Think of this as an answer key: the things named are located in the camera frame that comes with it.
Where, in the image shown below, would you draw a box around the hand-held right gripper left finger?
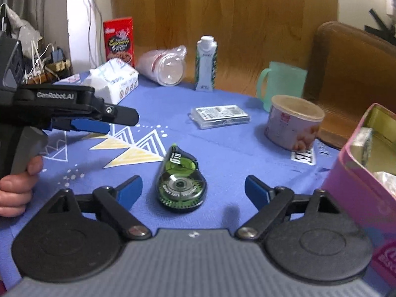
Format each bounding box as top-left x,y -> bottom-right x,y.
46,175 -> 152,240

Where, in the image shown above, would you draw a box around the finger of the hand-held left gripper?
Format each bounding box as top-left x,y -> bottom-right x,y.
50,118 -> 111,134
92,99 -> 139,127

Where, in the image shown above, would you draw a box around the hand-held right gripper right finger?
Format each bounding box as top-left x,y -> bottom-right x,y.
235,175 -> 345,240

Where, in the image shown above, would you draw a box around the black green correction tape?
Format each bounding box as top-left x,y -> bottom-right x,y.
155,144 -> 207,214

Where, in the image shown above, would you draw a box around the pink tin box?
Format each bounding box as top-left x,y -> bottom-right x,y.
320,103 -> 396,289

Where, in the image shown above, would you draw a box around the person's left hand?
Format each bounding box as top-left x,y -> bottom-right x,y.
0,156 -> 44,218

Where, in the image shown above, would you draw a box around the white tissue pack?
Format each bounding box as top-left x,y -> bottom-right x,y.
54,57 -> 140,106

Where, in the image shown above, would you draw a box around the blue printed tablecloth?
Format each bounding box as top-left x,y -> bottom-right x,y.
0,71 -> 375,297

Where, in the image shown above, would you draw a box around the bagged clear plastic cups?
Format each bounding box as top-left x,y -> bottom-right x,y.
136,46 -> 187,87

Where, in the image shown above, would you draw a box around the pale paper cup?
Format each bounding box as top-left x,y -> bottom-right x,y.
264,95 -> 325,153

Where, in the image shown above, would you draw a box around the red snack box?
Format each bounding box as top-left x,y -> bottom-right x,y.
103,17 -> 136,69

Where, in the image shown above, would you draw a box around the clear plastic card case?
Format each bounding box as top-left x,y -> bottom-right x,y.
189,104 -> 251,131

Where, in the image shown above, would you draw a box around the white drink carton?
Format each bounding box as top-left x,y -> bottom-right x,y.
195,36 -> 219,92

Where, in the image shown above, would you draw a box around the green plastic mug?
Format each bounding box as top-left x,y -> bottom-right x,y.
256,61 -> 309,112

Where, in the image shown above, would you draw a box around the white blue packet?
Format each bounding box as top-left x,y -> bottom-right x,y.
350,127 -> 374,167

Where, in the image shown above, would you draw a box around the brown chair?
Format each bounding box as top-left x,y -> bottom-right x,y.
305,21 -> 396,149

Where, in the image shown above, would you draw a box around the brown cardboard sheet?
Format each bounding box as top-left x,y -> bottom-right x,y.
107,0 -> 340,99

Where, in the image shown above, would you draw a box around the black tape cross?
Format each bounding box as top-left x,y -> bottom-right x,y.
364,8 -> 396,43

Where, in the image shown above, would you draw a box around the white wall cable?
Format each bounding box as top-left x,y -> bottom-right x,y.
83,0 -> 105,69

